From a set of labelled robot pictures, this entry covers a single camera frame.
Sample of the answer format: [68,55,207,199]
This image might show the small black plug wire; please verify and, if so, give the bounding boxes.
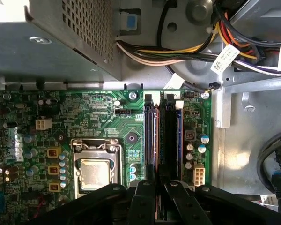
[184,81,220,93]

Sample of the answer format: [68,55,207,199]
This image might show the power supply wire bundle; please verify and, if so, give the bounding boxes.
[115,39,219,68]

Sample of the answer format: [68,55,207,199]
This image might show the white multi-pin power socket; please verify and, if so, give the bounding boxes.
[193,164,206,187]

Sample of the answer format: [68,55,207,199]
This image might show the grey drive cage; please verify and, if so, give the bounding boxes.
[229,0,281,40]

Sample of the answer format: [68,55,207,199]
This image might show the yellow-cased coil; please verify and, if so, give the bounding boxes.
[46,147,62,158]
[48,182,62,193]
[47,165,62,175]

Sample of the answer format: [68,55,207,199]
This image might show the metal socket cover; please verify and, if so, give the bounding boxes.
[70,138,123,200]

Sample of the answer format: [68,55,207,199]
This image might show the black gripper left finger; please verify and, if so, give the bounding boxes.
[25,164,158,225]

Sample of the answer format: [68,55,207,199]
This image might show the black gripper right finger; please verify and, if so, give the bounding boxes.
[157,172,281,225]

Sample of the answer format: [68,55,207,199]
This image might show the black PC case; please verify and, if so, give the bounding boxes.
[0,0,281,225]

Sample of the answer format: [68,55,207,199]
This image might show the black fan header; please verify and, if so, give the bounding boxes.
[114,109,132,118]

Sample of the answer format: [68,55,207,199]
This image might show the grey power supply unit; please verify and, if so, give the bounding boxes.
[0,0,122,83]

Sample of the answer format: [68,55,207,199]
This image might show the blue clip black frame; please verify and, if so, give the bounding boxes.
[118,8,141,36]

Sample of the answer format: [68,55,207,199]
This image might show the red orange yellow wires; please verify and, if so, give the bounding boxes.
[212,0,281,76]

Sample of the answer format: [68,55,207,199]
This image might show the grey coil red core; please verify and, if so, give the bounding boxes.
[184,129,196,142]

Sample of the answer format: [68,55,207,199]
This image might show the metal locking lever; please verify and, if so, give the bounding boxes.
[111,142,123,186]

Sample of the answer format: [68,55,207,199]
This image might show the green motherboard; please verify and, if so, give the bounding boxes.
[0,90,213,225]

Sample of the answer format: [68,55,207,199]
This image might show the white cable label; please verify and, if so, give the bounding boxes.
[259,194,279,207]
[165,75,186,91]

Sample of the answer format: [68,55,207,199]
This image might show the thick black cable bundle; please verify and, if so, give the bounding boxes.
[257,126,281,225]

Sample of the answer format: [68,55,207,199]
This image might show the blue RAM stick white label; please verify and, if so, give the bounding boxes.
[144,94,160,225]

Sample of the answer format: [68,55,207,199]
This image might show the silver CPU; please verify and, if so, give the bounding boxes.
[79,159,111,192]

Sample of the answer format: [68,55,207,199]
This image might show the white four-pin power socket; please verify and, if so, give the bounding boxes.
[35,117,53,131]

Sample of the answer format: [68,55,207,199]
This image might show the empty RAM slot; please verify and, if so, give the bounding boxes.
[154,91,167,170]

